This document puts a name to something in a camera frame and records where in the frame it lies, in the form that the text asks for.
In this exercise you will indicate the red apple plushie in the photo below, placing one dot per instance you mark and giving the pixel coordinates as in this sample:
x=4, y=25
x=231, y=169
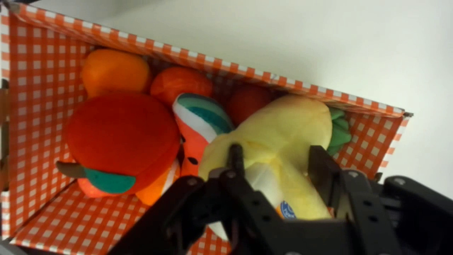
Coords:
x=120, y=138

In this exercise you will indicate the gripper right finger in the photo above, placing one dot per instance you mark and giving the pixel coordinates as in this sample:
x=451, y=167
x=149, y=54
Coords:
x=410, y=212

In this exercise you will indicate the green leafy plushie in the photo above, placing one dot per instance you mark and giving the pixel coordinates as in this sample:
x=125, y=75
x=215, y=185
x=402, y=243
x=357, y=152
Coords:
x=339, y=131

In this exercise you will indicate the watermelon slice plushie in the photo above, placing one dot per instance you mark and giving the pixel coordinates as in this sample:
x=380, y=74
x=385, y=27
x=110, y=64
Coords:
x=198, y=120

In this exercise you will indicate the yellow banana plushie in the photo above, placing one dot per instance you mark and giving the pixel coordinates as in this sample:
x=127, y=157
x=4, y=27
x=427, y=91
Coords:
x=283, y=131

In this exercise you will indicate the red-orange round plushie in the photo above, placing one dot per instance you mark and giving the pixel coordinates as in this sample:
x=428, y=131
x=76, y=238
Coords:
x=180, y=83

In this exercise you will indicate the orange fruit plushie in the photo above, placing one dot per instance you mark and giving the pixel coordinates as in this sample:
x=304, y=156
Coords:
x=113, y=71

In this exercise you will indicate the orange checkered box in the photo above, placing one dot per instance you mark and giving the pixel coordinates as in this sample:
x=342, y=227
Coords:
x=42, y=106

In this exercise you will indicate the dark red round plushie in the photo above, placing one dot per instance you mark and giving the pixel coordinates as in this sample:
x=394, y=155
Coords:
x=247, y=102

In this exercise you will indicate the orange and white plushie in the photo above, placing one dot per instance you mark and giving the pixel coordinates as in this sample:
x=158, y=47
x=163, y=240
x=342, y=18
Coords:
x=155, y=191

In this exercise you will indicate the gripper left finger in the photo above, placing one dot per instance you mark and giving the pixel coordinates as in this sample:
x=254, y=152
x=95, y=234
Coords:
x=198, y=209

